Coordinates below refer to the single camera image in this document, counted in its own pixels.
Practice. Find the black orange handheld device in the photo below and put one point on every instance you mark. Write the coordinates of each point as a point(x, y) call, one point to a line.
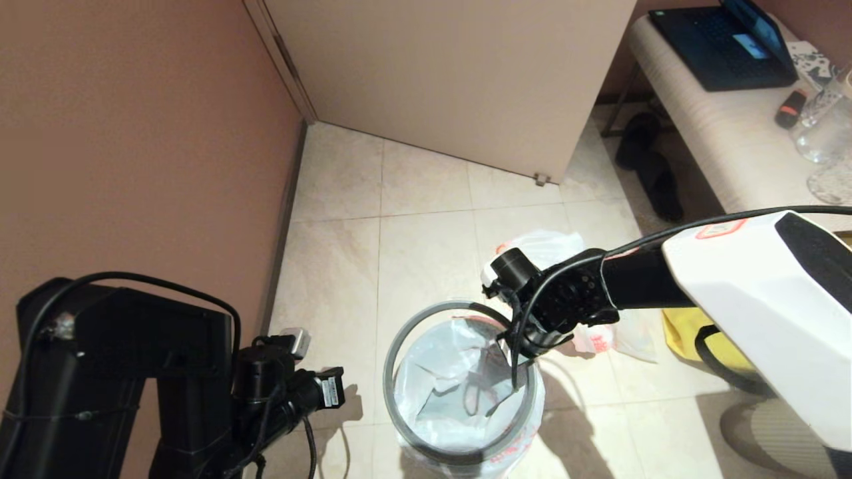
point(790, 110)

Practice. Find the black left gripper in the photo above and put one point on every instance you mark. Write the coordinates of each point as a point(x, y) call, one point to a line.
point(306, 399)

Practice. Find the beige door frame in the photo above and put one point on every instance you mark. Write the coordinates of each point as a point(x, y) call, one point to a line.
point(279, 53)

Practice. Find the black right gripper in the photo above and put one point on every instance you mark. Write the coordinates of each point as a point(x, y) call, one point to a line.
point(559, 313)

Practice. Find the clear glass cup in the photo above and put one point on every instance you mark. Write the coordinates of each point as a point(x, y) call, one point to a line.
point(832, 185)
point(824, 141)

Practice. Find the black slipper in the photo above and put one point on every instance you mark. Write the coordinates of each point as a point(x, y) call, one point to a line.
point(638, 140)
point(662, 189)

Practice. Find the white red-printed plastic bag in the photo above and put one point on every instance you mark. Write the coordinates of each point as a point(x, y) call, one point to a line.
point(452, 399)

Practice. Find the beige striped stool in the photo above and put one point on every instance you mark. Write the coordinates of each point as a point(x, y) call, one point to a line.
point(779, 439)

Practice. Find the dark blue laptop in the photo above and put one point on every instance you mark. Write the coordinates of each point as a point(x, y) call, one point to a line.
point(719, 46)

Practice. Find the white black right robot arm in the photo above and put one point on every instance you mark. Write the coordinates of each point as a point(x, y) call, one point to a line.
point(699, 286)

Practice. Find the small metal door stopper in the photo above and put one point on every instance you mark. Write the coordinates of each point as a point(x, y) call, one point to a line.
point(542, 179)

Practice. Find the white black patterned card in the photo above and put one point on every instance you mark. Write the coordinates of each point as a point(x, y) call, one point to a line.
point(811, 65)

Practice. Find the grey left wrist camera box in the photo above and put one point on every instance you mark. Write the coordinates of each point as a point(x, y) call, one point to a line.
point(296, 341)

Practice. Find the cream striped bench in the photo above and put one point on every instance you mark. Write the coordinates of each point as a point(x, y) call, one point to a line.
point(725, 146)

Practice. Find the clear ribbed glass bottle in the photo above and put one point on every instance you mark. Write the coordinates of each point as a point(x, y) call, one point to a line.
point(825, 96)

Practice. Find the spare white plastic bag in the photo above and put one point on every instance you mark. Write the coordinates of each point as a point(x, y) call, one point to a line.
point(599, 332)

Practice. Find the beige door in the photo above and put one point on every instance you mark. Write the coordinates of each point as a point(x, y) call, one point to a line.
point(452, 80)

